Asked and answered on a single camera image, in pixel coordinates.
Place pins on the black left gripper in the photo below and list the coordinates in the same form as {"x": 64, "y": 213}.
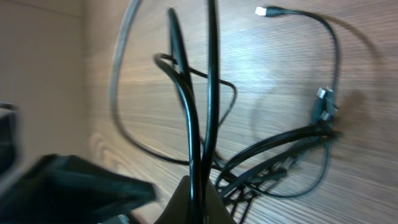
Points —
{"x": 69, "y": 189}

